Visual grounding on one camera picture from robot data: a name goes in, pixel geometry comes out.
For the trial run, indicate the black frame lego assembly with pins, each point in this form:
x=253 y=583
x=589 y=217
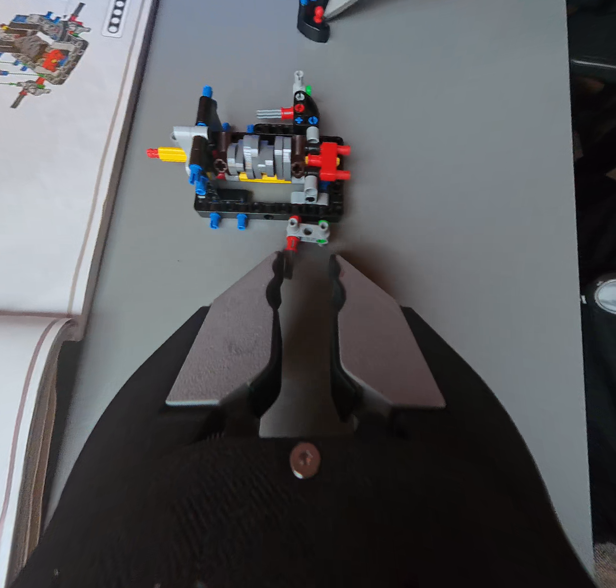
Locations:
x=260 y=157

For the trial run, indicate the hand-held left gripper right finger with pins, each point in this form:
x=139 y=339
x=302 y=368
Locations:
x=385 y=352

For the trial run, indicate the open lego instruction booklet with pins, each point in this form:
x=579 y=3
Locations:
x=57 y=189

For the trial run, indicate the black angled lego piece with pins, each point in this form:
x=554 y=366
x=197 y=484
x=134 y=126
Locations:
x=313 y=32

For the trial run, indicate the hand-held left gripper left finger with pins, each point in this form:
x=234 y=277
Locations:
x=226 y=352

